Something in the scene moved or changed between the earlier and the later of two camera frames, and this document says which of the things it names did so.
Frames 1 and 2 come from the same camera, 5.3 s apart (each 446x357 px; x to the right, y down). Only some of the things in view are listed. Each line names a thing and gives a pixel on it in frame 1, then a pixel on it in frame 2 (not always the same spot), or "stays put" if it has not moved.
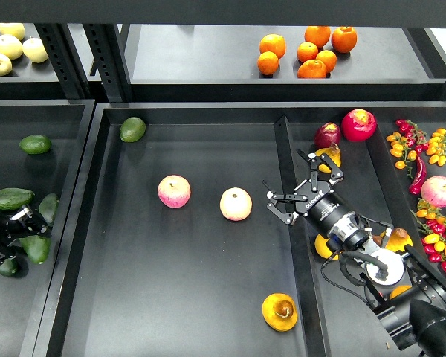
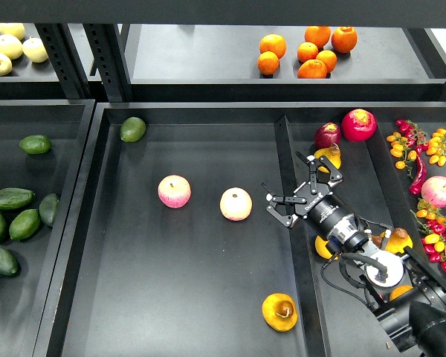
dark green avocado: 37,248 → 0,260
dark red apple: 326,134 stays put
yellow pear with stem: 279,311 stays put
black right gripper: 324,207 stays put
